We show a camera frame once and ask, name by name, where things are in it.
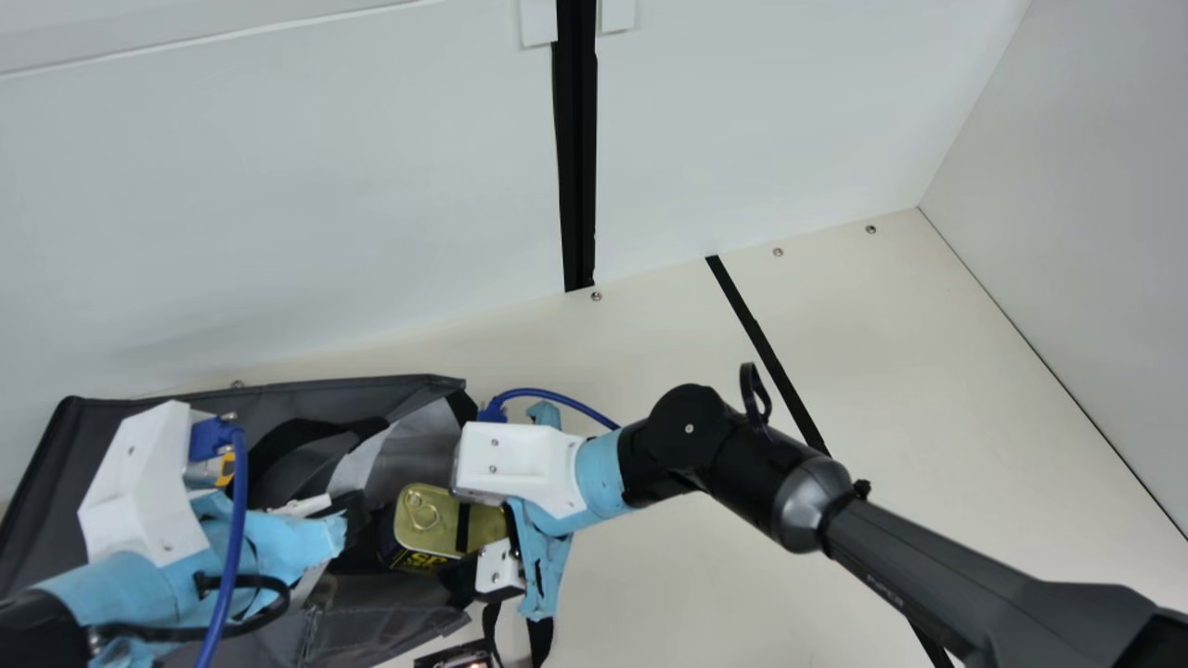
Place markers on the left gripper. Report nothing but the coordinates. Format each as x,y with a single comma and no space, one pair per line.
278,547

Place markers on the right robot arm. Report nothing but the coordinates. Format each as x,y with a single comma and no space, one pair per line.
928,575

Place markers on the gold rectangular tin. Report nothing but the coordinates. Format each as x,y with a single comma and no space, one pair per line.
445,520

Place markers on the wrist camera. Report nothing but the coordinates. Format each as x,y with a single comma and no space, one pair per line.
139,482
515,464

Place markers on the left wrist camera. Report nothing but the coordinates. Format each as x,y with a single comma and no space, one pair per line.
139,482

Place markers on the black post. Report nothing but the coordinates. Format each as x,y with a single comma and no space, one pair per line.
575,139

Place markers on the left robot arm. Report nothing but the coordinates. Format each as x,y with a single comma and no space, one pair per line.
37,635

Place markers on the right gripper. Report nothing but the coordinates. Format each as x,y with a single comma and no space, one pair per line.
603,478

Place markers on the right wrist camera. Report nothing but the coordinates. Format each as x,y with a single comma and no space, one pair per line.
515,464

